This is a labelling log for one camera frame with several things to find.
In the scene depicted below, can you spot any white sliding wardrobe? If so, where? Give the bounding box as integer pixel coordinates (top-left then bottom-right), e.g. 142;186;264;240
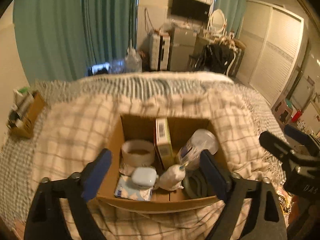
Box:
236;0;304;105

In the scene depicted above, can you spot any white oval vanity mirror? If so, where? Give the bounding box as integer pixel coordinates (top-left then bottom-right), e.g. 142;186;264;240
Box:
207;9;227;34

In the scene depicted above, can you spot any black wall television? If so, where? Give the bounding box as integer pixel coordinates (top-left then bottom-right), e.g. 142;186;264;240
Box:
171;0;210;23

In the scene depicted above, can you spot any black jacket on chair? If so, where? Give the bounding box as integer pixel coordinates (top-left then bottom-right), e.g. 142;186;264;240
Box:
194;44;235;74

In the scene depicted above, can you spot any blue white tissue pack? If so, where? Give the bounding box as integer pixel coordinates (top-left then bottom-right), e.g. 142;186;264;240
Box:
114;175;152;201

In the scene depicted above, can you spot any brown medicine box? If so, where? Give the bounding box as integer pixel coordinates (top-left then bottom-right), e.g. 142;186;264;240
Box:
155;118;175;170

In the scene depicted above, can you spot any green checked bed sheet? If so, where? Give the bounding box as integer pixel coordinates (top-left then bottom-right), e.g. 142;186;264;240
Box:
0;71;288;228

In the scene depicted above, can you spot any beige plaid blanket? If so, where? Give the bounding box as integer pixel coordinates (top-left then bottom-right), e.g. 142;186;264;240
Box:
31;87;285;239

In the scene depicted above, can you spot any teal curtain right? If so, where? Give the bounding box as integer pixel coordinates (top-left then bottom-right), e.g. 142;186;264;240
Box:
214;0;247;38

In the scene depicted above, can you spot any small SF cardboard box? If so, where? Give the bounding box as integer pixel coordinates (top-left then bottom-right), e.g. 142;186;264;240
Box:
7;90;46;139

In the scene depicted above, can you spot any white sock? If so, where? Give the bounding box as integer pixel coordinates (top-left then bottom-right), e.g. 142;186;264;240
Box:
158;164;185;192

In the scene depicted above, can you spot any teal curtain left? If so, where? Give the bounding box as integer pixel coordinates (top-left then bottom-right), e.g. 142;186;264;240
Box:
13;0;137;83

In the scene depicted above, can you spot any white round paper tub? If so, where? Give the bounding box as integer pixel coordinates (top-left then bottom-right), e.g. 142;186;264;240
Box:
121;140;155;167

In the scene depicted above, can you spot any white suitcase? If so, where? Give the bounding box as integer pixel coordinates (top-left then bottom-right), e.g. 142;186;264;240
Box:
149;33;170;71

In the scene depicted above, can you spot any blue labelled cotton swab jar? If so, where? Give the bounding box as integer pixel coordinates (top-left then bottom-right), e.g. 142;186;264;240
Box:
176;129;219;171

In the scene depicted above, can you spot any large clear water jug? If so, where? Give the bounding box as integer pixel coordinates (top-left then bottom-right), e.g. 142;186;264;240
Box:
124;47;142;73

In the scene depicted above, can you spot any grey mini fridge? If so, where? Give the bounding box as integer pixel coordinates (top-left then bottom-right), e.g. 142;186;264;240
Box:
169;27;197;72

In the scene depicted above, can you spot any brown wooden stool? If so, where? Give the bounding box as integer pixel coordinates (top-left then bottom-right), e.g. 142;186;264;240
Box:
272;98;293;126

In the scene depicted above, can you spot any white earbud case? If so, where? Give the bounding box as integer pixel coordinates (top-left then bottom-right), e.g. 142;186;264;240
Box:
131;167;157;188

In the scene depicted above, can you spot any teal curtain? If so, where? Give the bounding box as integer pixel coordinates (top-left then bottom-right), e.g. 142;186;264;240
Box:
214;0;247;38
13;0;137;83

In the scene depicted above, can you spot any green belt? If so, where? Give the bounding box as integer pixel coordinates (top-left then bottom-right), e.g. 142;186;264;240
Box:
182;169;208;199

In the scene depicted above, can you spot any red bottle on floor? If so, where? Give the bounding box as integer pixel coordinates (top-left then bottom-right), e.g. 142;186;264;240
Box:
291;109;302;123

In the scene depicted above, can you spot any large open cardboard box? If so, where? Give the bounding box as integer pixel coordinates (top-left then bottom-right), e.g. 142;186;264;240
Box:
96;114;230;214

